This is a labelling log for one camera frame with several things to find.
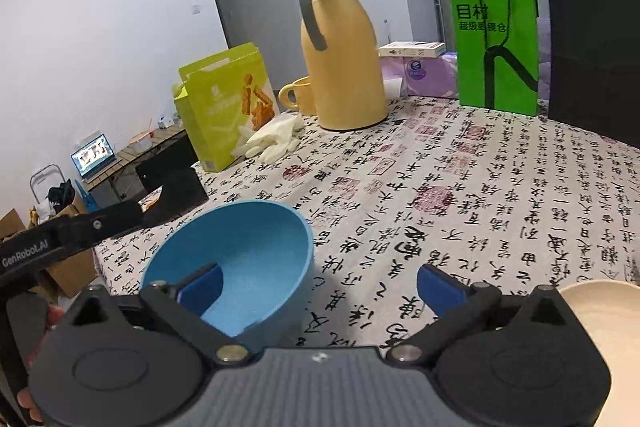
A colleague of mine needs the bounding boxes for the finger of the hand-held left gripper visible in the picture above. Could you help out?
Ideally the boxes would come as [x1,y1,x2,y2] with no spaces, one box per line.
[57,200,148,253]

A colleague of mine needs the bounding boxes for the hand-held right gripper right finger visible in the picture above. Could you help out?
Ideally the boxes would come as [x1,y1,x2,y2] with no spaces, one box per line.
[387,264,577,364]

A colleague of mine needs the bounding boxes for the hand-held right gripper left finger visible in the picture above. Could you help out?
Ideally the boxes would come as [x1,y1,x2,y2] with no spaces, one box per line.
[64,263,254,364]

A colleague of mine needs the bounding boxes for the blue bowl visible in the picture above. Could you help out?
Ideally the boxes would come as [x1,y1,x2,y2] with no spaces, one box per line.
[140,201,316,343]

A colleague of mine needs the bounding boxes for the cream round plate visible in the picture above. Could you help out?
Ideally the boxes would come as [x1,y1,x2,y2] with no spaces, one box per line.
[557,279,640,427]

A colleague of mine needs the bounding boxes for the person's left hand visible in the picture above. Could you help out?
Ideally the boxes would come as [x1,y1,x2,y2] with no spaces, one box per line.
[16,304,63,424]

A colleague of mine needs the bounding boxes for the cardboard box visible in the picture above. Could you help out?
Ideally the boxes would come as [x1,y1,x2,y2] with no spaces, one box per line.
[0,194,98,300]

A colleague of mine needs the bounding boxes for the open laptop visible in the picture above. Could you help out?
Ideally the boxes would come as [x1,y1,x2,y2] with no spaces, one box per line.
[70,133,120,182]

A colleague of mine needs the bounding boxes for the wooden side table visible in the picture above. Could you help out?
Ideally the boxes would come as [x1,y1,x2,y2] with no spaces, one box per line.
[97,124,188,188]

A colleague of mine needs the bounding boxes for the black chair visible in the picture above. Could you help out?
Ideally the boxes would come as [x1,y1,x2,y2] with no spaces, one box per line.
[135,134,209,228]

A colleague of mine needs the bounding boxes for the folding chair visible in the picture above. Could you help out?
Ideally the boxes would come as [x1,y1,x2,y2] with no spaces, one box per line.
[29,163,76,220]

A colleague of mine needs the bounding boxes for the calligraphy print tablecloth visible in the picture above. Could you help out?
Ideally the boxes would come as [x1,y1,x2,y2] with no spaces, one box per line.
[92,94,640,350]

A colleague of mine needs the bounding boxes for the yellow-green snack box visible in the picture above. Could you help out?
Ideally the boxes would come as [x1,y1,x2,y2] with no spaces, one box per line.
[173,43,280,172]

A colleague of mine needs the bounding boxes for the white rubber gloves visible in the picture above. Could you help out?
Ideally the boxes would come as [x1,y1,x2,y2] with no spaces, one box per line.
[231,113,305,164]

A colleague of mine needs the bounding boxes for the purple tissue pack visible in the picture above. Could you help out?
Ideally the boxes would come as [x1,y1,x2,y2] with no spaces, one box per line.
[380,51,460,100]

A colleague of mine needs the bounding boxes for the yellow mug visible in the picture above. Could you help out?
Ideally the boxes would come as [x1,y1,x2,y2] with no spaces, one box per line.
[278,76,317,116]

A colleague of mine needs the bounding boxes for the yellow thermos jug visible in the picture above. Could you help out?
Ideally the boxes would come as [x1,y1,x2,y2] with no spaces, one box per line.
[298,0,390,131]

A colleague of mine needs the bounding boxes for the small white box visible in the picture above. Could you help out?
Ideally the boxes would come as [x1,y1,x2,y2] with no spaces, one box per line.
[377,41,447,58]

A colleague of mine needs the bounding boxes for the green paper bag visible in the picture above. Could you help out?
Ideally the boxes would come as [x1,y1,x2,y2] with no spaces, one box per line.
[446,0,541,115]

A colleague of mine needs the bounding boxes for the black paper bag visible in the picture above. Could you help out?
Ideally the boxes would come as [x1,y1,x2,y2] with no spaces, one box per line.
[542,0,640,142]

